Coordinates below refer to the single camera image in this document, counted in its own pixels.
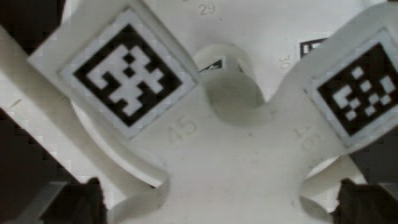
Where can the white cylindrical table leg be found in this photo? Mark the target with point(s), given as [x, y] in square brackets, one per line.
[233, 91]

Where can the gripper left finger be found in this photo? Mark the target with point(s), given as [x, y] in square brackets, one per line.
[68, 204]

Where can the white cross-shaped table base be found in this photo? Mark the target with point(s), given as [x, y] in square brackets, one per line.
[236, 160]

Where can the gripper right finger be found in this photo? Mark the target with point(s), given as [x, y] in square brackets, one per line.
[366, 203]

